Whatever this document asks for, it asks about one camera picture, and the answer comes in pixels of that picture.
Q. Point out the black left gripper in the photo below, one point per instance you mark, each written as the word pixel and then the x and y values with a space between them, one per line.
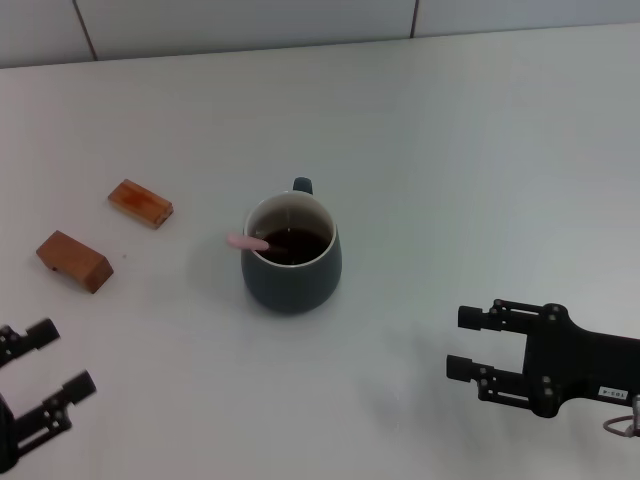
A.
pixel 7 440

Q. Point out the dark coffee liquid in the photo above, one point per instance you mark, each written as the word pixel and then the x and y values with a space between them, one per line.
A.
pixel 305 245

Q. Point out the grooved orange wooden block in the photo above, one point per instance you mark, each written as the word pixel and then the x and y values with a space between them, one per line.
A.
pixel 145 202

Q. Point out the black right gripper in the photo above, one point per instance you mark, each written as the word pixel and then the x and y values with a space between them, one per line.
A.
pixel 565 365

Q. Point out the grey ceramic cup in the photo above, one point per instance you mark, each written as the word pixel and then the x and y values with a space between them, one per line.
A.
pixel 292 292

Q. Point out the plain brown wooden block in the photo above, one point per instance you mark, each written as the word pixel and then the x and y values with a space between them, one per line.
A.
pixel 75 260

